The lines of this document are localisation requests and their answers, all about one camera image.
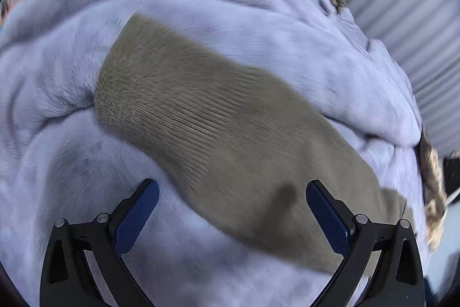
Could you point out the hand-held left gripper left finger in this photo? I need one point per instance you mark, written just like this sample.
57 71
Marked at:
134 220

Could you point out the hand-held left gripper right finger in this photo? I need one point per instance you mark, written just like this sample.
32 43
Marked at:
329 219

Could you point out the olive knit sweater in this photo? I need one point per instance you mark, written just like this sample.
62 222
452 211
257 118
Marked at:
222 134

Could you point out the cream striped garment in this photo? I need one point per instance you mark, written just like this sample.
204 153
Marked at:
433 184

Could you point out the grey ribbed headboard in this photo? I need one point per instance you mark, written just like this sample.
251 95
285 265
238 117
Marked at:
399 15

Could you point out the lavender plush blanket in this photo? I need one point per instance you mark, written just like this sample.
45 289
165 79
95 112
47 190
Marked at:
201 5

